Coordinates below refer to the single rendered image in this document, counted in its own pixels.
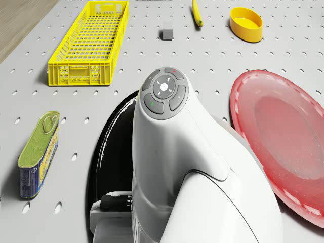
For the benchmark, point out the yellow bowl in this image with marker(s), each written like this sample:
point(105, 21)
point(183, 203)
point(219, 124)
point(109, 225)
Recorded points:
point(246, 31)

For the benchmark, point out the banana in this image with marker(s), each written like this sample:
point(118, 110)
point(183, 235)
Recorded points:
point(197, 14)

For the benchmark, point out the yellow basket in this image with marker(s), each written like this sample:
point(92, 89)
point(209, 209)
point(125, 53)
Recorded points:
point(60, 69)

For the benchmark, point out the red plate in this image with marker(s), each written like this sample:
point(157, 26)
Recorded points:
point(283, 131)

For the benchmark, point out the grey cube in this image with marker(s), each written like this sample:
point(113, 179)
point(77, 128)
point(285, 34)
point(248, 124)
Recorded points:
point(167, 33)

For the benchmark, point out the flat-sided can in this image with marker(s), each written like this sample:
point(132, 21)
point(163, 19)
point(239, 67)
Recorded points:
point(38, 146)

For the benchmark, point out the black plate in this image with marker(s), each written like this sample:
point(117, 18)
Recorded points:
point(114, 152)

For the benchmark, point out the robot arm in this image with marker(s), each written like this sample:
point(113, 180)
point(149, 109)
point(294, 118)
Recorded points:
point(182, 157)

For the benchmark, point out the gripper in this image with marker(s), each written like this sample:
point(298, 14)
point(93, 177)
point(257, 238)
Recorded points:
point(111, 220)

